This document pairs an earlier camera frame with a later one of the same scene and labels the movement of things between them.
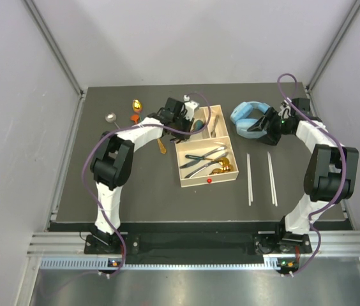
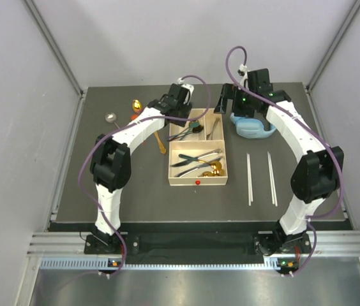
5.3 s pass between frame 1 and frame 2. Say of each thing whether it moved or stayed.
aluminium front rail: stayed
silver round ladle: stayed
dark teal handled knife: moved
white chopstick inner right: stayed
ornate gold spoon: moved
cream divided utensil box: moved
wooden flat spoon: stayed
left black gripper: moved
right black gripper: moved
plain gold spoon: moved
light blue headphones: stayed
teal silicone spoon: moved
